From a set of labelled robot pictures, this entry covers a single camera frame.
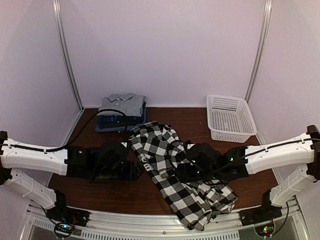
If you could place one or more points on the grey folded shirt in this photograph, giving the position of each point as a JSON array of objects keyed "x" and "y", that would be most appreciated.
[{"x": 130, "y": 104}]

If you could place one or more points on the aluminium frame post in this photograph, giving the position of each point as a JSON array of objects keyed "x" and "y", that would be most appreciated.
[
  {"x": 264, "y": 31},
  {"x": 65, "y": 53}
]

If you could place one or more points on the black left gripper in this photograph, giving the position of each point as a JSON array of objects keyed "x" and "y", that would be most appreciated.
[{"x": 131, "y": 174}]

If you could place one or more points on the right aluminium frame post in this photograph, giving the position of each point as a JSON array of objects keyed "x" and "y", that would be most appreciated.
[{"x": 264, "y": 31}]

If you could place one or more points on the left circuit board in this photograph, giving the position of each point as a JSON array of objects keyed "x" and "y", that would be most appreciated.
[{"x": 63, "y": 230}]

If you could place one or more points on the dark folded shirt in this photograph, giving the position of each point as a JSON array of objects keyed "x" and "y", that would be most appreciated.
[{"x": 118, "y": 124}]

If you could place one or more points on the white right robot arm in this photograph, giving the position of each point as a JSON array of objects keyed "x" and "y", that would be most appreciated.
[{"x": 304, "y": 150}]

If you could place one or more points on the black white plaid shirt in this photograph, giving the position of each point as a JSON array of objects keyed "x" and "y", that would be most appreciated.
[{"x": 160, "y": 150}]

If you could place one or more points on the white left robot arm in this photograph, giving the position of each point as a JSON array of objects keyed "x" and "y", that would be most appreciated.
[{"x": 69, "y": 161}]

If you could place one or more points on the left aluminium frame post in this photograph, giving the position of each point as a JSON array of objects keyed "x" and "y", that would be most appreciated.
[{"x": 65, "y": 53}]

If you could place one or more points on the blue white checked folded shirt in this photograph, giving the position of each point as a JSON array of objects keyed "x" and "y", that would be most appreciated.
[{"x": 100, "y": 129}]

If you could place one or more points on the aluminium front rail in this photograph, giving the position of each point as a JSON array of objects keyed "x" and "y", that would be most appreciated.
[{"x": 116, "y": 226}]

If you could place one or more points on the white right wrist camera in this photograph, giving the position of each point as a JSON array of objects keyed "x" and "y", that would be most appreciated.
[{"x": 189, "y": 144}]

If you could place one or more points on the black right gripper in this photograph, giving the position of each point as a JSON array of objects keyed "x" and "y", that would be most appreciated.
[{"x": 185, "y": 176}]

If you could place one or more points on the circuit board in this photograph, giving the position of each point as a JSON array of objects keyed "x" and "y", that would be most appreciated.
[
  {"x": 63, "y": 230},
  {"x": 264, "y": 230}
]

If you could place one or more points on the white plastic laundry basket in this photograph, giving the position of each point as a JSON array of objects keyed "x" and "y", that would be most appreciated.
[{"x": 229, "y": 119}]

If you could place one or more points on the right circuit board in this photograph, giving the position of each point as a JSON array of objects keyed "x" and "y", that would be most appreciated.
[{"x": 264, "y": 230}]

